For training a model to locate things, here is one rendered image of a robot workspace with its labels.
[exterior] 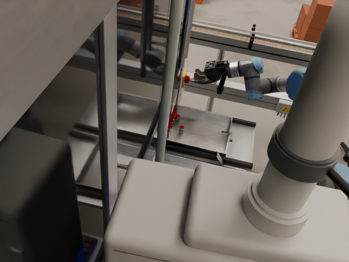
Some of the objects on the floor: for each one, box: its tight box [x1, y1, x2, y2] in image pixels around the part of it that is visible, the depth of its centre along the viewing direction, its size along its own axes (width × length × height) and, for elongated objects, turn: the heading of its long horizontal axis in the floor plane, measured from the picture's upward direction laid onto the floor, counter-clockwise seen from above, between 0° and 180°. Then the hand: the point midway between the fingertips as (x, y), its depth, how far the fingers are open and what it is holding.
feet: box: [339, 142, 349, 167], centre depth 286 cm, size 8×50×14 cm, turn 161°
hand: (192, 80), depth 183 cm, fingers closed
